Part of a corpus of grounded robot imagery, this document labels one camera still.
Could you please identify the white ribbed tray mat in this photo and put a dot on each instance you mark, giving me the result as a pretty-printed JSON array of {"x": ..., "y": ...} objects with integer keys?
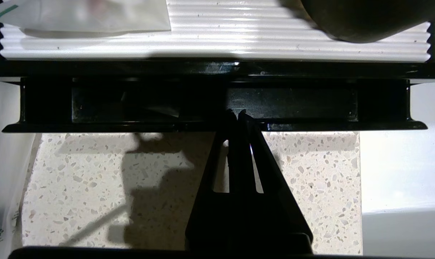
[{"x": 221, "y": 32}]

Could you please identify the black tumbler cup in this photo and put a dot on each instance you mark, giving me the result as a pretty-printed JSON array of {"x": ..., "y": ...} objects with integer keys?
[{"x": 365, "y": 18}]

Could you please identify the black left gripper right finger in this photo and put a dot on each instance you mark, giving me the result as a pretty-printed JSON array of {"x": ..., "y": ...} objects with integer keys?
[{"x": 275, "y": 223}]

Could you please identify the black amenity tray box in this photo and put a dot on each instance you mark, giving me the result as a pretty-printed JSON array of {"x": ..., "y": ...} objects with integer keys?
[{"x": 131, "y": 68}]

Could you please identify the white rectangular sink basin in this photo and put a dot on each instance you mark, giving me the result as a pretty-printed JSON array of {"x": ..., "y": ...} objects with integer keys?
[{"x": 404, "y": 162}]

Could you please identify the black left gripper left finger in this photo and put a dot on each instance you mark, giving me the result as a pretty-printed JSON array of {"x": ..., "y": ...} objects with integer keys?
[{"x": 206, "y": 223}]

